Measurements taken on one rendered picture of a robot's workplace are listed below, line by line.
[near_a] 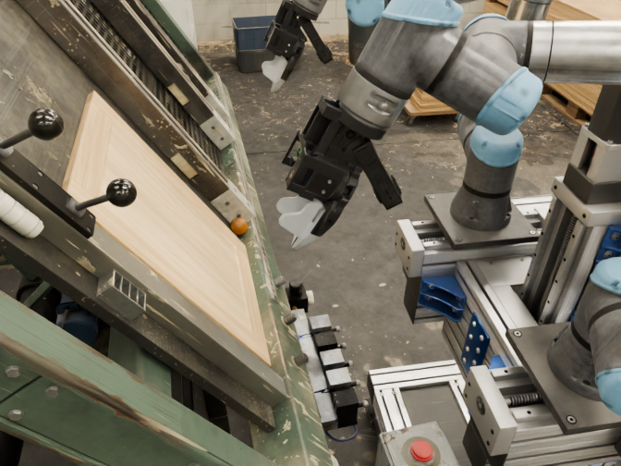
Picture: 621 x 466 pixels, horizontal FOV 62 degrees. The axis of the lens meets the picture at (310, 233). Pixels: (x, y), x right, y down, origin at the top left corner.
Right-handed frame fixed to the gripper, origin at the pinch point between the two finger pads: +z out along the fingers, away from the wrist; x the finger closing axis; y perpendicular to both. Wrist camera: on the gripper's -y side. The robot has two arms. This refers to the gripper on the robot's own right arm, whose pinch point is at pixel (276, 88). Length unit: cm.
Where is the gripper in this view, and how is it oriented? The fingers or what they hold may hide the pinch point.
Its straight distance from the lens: 134.5
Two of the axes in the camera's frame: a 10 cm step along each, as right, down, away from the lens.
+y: -8.8, -2.9, -3.8
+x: 1.5, 5.9, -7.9
